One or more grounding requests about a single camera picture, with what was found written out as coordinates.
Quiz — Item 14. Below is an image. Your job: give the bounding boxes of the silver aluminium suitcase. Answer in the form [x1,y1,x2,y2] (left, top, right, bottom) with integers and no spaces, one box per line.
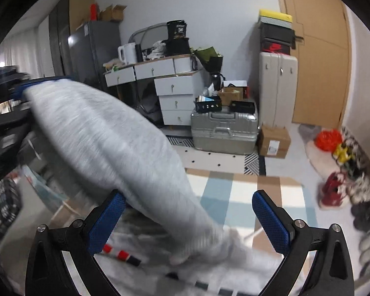
[190,100,259,155]

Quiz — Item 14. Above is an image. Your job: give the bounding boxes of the stacked shoe boxes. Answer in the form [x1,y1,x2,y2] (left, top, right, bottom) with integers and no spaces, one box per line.
[259,9,295,55]

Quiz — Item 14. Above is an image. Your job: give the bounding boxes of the black white plaid garment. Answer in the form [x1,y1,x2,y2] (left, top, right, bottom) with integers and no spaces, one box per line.
[0,177,22,242]

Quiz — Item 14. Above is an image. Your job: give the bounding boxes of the white electric kettle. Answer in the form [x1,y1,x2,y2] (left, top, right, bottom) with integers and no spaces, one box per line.
[117,42,137,66]

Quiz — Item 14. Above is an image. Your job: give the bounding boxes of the brown cardboard box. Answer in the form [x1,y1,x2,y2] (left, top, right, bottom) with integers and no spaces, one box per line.
[259,125,291,159]

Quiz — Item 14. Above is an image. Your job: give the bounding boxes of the checkered bed cover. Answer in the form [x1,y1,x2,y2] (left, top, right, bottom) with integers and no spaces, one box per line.
[48,167,318,296]

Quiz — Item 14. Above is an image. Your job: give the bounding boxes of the dark grey refrigerator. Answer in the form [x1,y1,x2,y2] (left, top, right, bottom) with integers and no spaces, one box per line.
[68,21,121,92]

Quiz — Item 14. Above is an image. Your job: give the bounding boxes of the wooden door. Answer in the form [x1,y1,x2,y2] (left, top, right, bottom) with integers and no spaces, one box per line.
[279,0,351,128]

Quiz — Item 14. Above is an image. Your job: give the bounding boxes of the white drawer desk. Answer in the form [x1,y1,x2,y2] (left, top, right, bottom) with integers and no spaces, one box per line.
[105,55,207,126]

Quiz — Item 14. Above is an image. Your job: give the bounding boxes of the yellow toy shoes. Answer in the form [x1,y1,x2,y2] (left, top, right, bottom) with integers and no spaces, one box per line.
[332,142,352,166]

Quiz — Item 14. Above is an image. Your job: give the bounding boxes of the grey hooded sweatshirt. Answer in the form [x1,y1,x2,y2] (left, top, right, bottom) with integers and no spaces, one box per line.
[24,79,279,292]

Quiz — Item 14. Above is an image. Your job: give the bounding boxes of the white tall suitcase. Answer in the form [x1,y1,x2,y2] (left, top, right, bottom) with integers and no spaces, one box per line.
[259,52,298,128]

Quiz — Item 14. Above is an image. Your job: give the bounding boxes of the orange mesh bag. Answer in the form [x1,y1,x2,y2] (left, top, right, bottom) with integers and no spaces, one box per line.
[314,129,342,152]

